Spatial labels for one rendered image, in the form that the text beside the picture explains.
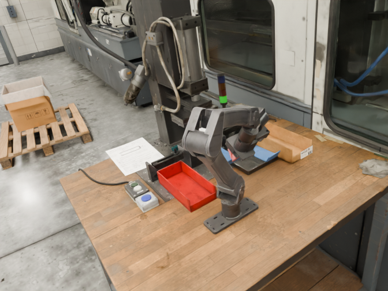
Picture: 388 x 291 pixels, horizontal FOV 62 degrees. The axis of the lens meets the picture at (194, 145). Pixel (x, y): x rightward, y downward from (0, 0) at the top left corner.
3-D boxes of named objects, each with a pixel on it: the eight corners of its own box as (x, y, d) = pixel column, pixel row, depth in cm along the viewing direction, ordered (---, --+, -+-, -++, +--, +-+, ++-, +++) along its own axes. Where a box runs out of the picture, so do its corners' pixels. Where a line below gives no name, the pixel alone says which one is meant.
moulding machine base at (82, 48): (65, 55, 884) (52, 18, 837) (101, 47, 922) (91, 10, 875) (135, 112, 450) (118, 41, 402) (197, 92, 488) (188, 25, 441)
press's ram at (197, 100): (186, 134, 132) (174, 63, 118) (157, 117, 152) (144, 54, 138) (220, 120, 140) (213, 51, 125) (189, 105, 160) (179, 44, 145)
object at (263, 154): (269, 163, 134) (269, 157, 132) (243, 150, 145) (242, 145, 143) (280, 156, 137) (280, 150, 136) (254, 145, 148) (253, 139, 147)
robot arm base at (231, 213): (199, 206, 107) (212, 216, 102) (245, 181, 115) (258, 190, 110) (202, 223, 111) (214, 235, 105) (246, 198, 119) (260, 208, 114)
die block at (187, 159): (191, 168, 142) (189, 154, 138) (180, 160, 149) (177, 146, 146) (227, 151, 150) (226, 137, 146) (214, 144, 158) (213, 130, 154)
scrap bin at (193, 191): (190, 212, 117) (188, 200, 114) (159, 183, 136) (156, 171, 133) (217, 198, 122) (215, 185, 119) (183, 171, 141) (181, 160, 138)
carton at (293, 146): (291, 165, 135) (291, 149, 131) (251, 145, 154) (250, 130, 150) (312, 154, 140) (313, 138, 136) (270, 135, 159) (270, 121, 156)
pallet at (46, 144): (6, 131, 453) (1, 122, 446) (77, 111, 486) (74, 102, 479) (3, 170, 356) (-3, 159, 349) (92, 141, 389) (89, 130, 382)
